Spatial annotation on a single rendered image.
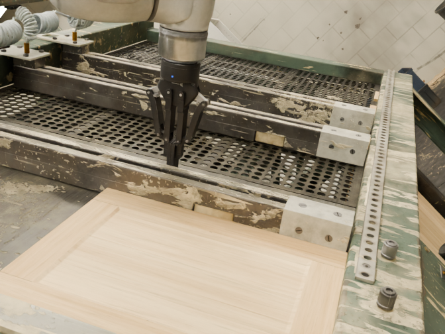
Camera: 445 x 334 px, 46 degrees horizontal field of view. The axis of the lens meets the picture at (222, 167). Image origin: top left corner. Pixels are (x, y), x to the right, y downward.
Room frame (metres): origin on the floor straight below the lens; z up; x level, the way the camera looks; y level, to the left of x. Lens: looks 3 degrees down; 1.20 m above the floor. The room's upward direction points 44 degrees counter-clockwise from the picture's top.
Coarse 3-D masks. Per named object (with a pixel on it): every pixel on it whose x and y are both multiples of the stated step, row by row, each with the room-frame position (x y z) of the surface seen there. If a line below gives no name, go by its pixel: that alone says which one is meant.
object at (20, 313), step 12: (0, 300) 0.69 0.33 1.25; (12, 300) 0.69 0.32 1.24; (0, 312) 0.67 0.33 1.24; (12, 312) 0.67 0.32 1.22; (24, 312) 0.67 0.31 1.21; (36, 312) 0.67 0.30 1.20; (48, 312) 0.67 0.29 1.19; (0, 324) 0.65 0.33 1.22; (12, 324) 0.65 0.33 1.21; (24, 324) 0.65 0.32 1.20; (36, 324) 0.65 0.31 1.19; (48, 324) 0.65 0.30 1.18; (60, 324) 0.66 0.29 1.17; (72, 324) 0.66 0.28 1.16; (84, 324) 0.66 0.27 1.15
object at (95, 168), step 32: (0, 128) 1.15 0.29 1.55; (0, 160) 1.13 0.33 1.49; (32, 160) 1.10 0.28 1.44; (64, 160) 1.07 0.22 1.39; (96, 160) 1.04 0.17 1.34; (128, 160) 1.06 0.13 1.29; (128, 192) 1.04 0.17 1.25; (160, 192) 1.01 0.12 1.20; (192, 192) 0.99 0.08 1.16; (224, 192) 0.97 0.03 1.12; (256, 192) 0.99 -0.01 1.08; (256, 224) 0.96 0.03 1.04; (288, 224) 0.94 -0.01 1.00; (320, 224) 0.92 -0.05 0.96; (352, 224) 0.91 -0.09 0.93
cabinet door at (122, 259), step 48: (48, 240) 0.86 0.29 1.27; (96, 240) 0.88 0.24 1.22; (144, 240) 0.90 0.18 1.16; (192, 240) 0.91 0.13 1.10; (240, 240) 0.92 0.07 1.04; (288, 240) 0.94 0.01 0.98; (0, 288) 0.74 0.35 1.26; (48, 288) 0.75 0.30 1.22; (96, 288) 0.76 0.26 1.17; (144, 288) 0.77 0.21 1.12; (192, 288) 0.79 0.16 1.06; (240, 288) 0.80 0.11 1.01; (288, 288) 0.81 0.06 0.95; (336, 288) 0.82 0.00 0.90
